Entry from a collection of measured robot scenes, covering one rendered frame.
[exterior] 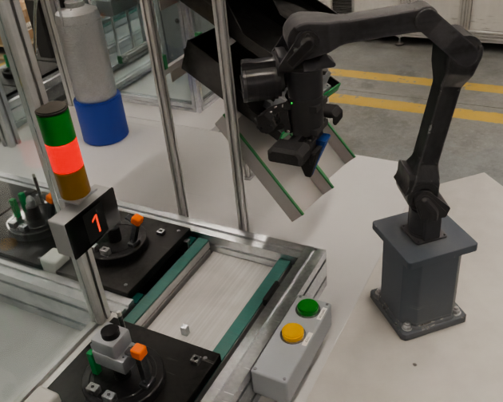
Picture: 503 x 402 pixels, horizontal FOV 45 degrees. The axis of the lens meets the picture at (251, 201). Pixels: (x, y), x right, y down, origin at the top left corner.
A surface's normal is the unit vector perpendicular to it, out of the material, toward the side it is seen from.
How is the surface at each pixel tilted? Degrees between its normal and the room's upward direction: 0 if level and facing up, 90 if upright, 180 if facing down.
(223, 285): 0
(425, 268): 90
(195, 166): 0
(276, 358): 0
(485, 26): 90
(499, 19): 90
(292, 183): 45
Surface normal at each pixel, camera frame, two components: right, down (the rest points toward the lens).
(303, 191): 0.50, -0.39
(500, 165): -0.08, -0.83
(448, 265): 0.30, 0.51
